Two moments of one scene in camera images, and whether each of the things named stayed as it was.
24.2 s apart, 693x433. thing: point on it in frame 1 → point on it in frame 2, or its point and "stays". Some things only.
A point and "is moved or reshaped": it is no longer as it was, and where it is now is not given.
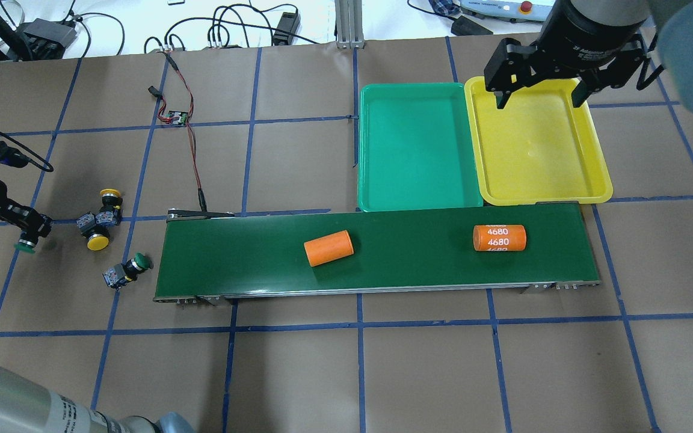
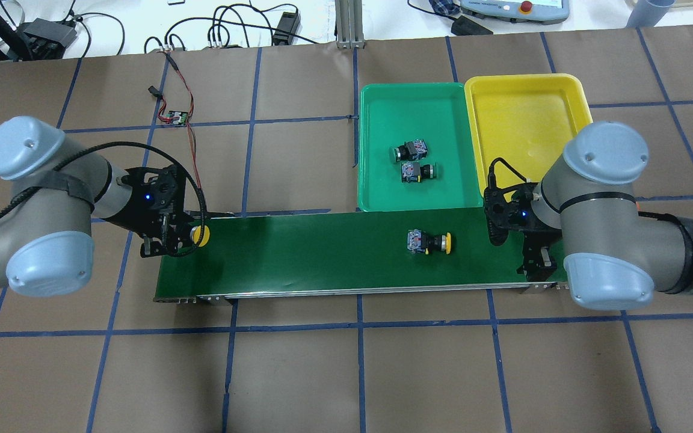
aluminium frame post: x=349 y=26 stays
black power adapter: x=289 y=21 stays
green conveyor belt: x=233 y=254 stays
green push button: x=25 y=246 is moved or reshaped
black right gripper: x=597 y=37 → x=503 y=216
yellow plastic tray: x=538 y=148 stays
